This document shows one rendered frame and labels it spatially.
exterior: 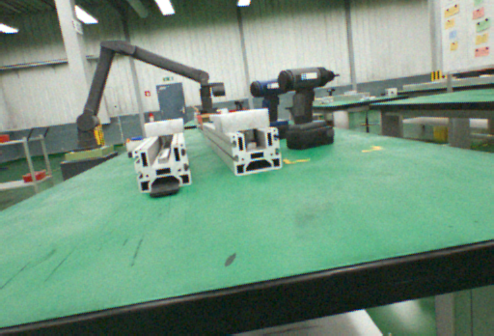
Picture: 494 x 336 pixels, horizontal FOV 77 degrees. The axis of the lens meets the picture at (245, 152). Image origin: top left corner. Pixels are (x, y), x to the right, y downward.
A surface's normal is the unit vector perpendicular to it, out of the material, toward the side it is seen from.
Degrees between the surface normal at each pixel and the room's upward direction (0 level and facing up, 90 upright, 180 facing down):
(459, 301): 90
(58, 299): 0
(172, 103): 90
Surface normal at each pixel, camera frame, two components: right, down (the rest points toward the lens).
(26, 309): -0.14, -0.98
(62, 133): 0.09, 0.14
